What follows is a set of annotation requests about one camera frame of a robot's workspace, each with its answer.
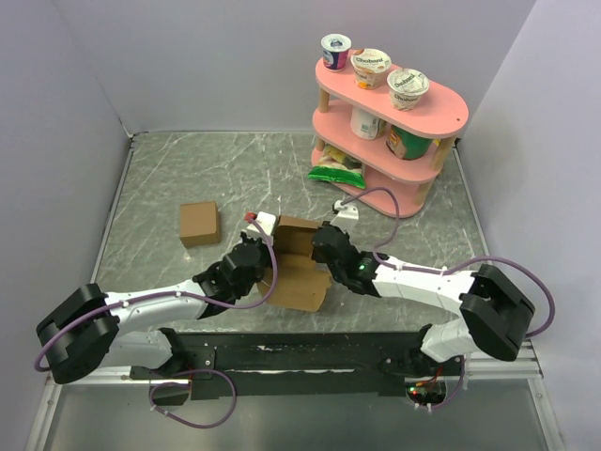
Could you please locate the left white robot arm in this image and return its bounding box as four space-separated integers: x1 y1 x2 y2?
34 233 277 384

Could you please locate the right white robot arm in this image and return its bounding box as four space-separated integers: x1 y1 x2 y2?
313 225 535 375

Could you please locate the small folded cardboard box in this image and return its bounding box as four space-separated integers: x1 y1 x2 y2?
179 201 221 248

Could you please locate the green snack bag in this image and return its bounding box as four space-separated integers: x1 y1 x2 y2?
308 145 366 190

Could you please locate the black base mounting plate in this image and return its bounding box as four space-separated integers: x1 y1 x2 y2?
130 332 461 400

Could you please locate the pink three-tier shelf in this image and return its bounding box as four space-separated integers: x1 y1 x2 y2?
311 61 470 218

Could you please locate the white container middle shelf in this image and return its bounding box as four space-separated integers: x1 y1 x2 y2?
350 106 386 140

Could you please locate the green can middle shelf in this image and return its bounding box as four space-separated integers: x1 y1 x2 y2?
386 125 433 161

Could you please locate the Chobani white yogurt cup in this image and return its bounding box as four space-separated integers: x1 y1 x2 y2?
387 68 430 111

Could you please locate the Chobani peach yogurt cup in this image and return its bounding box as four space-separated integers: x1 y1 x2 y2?
350 48 392 90

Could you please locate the white blue yogurt cup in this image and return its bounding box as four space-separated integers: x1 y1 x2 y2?
321 34 351 71

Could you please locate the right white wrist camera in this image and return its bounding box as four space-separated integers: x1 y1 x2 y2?
330 200 359 234

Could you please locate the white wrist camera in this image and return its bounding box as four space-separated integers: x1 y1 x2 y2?
330 200 359 234
244 211 278 243

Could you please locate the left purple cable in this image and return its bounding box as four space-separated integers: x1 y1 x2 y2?
35 220 281 428

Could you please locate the purple cable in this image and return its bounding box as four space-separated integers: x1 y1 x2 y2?
35 220 281 428
340 186 556 410

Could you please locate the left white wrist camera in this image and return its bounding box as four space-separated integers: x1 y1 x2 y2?
244 211 278 243

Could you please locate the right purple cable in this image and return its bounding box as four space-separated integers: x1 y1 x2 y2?
340 186 556 410

